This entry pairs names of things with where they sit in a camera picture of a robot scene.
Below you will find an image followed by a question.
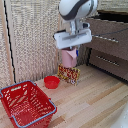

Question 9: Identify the red plastic bowl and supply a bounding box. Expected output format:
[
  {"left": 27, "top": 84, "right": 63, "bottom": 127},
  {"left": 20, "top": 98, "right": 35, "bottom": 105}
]
[{"left": 43, "top": 75, "right": 61, "bottom": 90}]

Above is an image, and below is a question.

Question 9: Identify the colourful patterned box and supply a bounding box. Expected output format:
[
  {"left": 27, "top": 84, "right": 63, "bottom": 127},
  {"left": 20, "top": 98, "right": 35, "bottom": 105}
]
[{"left": 56, "top": 63, "right": 82, "bottom": 87}]

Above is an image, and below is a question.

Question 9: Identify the red shopping basket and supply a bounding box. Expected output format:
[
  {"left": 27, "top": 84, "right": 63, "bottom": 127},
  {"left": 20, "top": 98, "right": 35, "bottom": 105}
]
[{"left": 0, "top": 79, "right": 58, "bottom": 128}]

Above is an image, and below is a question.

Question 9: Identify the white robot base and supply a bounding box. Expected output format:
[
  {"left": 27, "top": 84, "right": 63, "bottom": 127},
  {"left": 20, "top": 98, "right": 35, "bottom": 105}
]
[{"left": 113, "top": 110, "right": 128, "bottom": 128}]

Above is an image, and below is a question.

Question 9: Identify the brown drawer cabinet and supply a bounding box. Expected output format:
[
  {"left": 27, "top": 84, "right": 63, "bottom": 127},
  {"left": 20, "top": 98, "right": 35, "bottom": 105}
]
[{"left": 82, "top": 9, "right": 128, "bottom": 82}]

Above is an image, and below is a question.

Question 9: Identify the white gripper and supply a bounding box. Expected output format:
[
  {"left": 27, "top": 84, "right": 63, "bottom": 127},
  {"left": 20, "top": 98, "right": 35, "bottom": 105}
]
[{"left": 53, "top": 22, "right": 93, "bottom": 58}]

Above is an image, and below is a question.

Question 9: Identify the long silver drawer handle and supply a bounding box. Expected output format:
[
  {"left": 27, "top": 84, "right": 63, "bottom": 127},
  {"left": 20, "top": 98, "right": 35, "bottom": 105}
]
[
  {"left": 91, "top": 33, "right": 120, "bottom": 44},
  {"left": 95, "top": 54, "right": 121, "bottom": 67}
]

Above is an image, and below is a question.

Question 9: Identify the wicker folding screen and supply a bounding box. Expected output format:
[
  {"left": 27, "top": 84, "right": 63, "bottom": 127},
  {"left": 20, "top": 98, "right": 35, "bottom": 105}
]
[{"left": 0, "top": 0, "right": 101, "bottom": 90}]

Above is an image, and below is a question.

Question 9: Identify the pink plastic cup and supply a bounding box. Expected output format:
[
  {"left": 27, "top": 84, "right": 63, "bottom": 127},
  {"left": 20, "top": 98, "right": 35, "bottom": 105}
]
[{"left": 59, "top": 46, "right": 79, "bottom": 69}]

